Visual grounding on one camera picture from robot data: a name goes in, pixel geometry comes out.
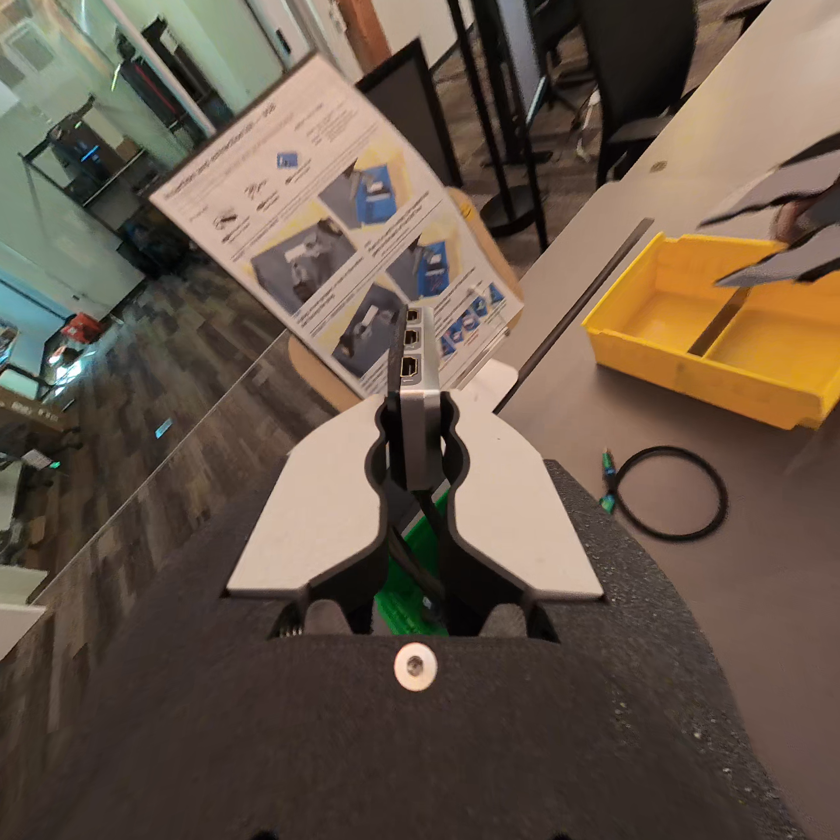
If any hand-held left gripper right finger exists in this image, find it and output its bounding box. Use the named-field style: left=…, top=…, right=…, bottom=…
left=443, top=394, right=607, bottom=602

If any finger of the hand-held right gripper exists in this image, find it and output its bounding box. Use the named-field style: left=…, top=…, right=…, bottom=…
left=716, top=224, right=840, bottom=291
left=696, top=149, right=840, bottom=232

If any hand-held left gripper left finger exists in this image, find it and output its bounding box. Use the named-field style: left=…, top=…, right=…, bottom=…
left=226, top=398, right=395, bottom=602

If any green plastic bin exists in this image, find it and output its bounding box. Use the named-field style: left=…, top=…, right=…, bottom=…
left=373, top=515, right=454, bottom=639

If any yellow plastic bin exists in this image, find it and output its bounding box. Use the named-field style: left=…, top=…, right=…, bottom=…
left=582, top=233, right=840, bottom=431

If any black braided cable green plug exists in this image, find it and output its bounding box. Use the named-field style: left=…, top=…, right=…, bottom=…
left=600, top=445, right=728, bottom=543

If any silver grey usb adapter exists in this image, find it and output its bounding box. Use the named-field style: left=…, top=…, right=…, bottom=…
left=389, top=302, right=450, bottom=494

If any white stand base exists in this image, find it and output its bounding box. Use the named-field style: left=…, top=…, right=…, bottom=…
left=453, top=359, right=522, bottom=418

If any black office chair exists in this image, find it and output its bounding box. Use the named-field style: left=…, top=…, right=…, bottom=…
left=575, top=0, right=699, bottom=187

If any red floor object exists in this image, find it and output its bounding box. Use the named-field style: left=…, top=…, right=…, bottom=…
left=59, top=313, right=106, bottom=347

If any instruction sheet on wooden board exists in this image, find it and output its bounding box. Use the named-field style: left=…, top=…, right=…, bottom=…
left=149, top=53, right=526, bottom=397

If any black shelving unit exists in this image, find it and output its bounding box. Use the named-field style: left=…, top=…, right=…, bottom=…
left=20, top=105, right=187, bottom=274

